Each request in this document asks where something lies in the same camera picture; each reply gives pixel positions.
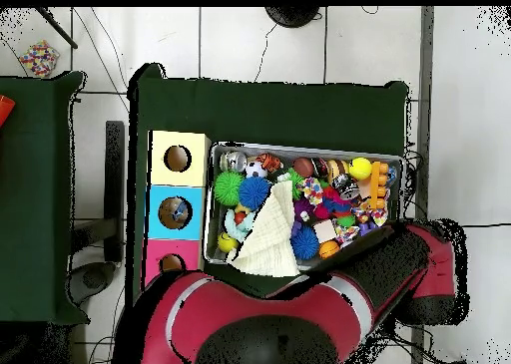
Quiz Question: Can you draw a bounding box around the small red object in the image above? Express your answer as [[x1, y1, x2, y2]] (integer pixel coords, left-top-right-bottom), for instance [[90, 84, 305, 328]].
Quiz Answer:
[[0, 95, 17, 129]]

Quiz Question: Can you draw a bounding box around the mint green cloth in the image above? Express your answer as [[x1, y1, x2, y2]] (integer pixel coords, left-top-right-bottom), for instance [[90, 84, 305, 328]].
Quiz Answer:
[[225, 209, 258, 242]]

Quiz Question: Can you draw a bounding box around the yellow smiley ball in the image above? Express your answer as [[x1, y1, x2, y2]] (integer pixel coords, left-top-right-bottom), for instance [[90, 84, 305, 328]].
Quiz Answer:
[[217, 232, 240, 254]]

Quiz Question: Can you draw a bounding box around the large blue spiky ball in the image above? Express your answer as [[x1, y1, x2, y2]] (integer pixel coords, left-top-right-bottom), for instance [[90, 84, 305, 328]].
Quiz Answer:
[[239, 176, 273, 211]]

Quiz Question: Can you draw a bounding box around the black round base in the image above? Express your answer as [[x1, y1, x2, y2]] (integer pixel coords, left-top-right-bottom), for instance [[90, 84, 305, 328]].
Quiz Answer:
[[264, 6, 320, 29]]

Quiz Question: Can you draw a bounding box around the cream knitted cloth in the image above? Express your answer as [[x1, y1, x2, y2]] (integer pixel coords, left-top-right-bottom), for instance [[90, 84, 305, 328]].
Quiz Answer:
[[227, 180, 301, 278]]

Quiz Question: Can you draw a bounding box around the colourful patterned cloth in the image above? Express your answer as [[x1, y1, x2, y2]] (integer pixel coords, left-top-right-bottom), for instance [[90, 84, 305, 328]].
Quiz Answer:
[[300, 178, 325, 206]]

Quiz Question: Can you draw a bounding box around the yellow tennis ball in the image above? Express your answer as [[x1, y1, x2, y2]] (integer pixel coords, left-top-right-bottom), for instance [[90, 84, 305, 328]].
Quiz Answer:
[[348, 157, 373, 182]]

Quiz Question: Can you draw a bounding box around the black rod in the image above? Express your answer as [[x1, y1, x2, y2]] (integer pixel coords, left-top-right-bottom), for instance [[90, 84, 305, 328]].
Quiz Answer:
[[35, 7, 79, 50]]

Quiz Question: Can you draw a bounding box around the colourful patterned packet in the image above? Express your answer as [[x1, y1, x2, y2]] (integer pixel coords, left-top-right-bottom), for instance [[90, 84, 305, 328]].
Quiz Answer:
[[17, 40, 61, 80]]

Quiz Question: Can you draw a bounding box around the green spiky ball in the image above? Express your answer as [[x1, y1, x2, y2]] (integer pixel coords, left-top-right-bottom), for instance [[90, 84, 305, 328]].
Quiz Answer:
[[213, 171, 246, 207]]

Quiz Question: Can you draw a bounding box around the grey metal strip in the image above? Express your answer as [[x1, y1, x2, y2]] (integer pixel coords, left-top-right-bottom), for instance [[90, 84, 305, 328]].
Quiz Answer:
[[410, 6, 436, 221]]

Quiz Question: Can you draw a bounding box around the small blue spiky ball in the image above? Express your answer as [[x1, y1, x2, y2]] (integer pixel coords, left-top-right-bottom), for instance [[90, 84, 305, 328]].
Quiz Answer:
[[290, 223, 321, 261]]

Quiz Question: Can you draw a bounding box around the crushed clear plastic bottle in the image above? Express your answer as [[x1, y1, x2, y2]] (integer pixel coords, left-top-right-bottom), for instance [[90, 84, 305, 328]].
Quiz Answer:
[[169, 203, 190, 225]]

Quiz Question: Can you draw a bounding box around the clear mesh bin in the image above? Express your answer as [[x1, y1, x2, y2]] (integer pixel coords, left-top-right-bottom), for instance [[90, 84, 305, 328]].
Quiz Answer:
[[204, 140, 404, 279]]

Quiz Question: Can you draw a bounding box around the orange toy brick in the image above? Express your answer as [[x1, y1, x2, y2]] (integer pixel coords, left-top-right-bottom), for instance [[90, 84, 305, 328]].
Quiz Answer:
[[368, 161, 392, 211]]

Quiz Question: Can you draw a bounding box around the green furry googly-eyed toy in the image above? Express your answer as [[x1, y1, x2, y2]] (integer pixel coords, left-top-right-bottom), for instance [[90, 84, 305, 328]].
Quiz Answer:
[[285, 168, 305, 199]]

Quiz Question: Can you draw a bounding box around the plain wooden cube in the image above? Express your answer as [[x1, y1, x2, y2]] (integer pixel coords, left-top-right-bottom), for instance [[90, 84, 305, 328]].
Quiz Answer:
[[312, 219, 338, 245]]

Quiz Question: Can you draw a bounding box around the wooden box with three holes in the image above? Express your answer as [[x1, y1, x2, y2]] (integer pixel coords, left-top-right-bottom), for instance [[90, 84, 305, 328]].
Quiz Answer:
[[143, 130, 213, 289]]

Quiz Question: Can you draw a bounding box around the small soccer ball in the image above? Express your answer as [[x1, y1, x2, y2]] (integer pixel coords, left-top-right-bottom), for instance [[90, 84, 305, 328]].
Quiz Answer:
[[245, 160, 268, 181]]

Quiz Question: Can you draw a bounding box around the dark green side table cloth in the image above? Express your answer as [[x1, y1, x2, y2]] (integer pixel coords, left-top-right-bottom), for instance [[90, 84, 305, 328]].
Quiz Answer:
[[0, 71, 88, 327]]

